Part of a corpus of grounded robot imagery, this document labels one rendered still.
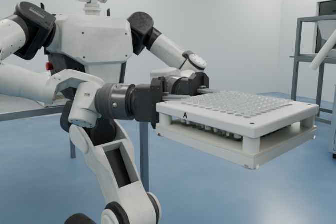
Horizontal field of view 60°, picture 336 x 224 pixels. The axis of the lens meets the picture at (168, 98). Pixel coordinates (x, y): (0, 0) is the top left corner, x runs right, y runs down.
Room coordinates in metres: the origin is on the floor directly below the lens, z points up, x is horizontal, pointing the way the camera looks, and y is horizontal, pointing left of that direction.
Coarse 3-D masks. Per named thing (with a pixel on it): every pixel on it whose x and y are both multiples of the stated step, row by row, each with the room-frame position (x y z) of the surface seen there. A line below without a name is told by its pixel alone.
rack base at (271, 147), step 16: (160, 128) 0.60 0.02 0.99; (176, 128) 0.58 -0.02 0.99; (192, 128) 0.58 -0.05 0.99; (288, 128) 0.58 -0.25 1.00; (304, 128) 0.58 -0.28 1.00; (192, 144) 0.53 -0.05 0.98; (208, 144) 0.50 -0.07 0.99; (224, 144) 0.48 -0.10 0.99; (240, 144) 0.48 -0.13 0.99; (272, 144) 0.48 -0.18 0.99; (288, 144) 0.51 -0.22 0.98; (240, 160) 0.45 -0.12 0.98; (256, 160) 0.44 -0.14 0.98
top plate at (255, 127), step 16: (160, 112) 0.60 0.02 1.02; (176, 112) 0.57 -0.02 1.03; (192, 112) 0.53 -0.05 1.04; (208, 112) 0.53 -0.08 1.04; (272, 112) 0.53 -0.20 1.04; (288, 112) 0.53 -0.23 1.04; (304, 112) 0.55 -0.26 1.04; (224, 128) 0.48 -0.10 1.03; (240, 128) 0.45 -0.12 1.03; (256, 128) 0.44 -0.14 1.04; (272, 128) 0.47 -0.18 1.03
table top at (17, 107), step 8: (0, 96) 1.62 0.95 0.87; (8, 96) 1.62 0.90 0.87; (16, 96) 1.62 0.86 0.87; (0, 104) 1.41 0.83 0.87; (8, 104) 1.41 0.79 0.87; (16, 104) 1.41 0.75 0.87; (24, 104) 1.41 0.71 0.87; (32, 104) 1.41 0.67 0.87; (40, 104) 1.41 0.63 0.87; (0, 112) 1.24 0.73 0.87; (8, 112) 1.24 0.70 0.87; (16, 112) 1.26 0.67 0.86; (24, 112) 1.28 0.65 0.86; (32, 112) 1.29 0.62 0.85; (40, 112) 1.31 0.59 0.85; (48, 112) 1.34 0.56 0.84; (56, 112) 1.36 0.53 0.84; (0, 120) 1.22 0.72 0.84
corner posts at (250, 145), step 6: (162, 114) 0.60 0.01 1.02; (162, 120) 0.60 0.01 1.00; (168, 120) 0.60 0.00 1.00; (300, 120) 0.60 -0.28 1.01; (306, 120) 0.59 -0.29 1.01; (312, 120) 0.58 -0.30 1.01; (306, 126) 0.59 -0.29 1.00; (312, 126) 0.59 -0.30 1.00; (246, 138) 0.45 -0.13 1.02; (252, 138) 0.44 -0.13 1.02; (258, 138) 0.45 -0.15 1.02; (246, 144) 0.45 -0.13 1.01; (252, 144) 0.44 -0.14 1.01; (258, 144) 0.45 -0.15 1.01; (246, 150) 0.45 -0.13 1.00; (252, 150) 0.44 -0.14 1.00; (258, 150) 0.45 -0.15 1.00
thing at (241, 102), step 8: (208, 96) 0.64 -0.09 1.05; (216, 96) 0.64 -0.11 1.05; (224, 96) 0.64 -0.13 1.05; (232, 96) 0.64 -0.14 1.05; (240, 96) 0.64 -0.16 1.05; (248, 96) 0.65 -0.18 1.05; (256, 96) 0.64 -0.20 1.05; (216, 104) 0.57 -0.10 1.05; (224, 104) 0.55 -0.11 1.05; (232, 104) 0.55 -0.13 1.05; (240, 104) 0.56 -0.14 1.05; (248, 104) 0.56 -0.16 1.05; (256, 104) 0.57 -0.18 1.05; (264, 104) 0.56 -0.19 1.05
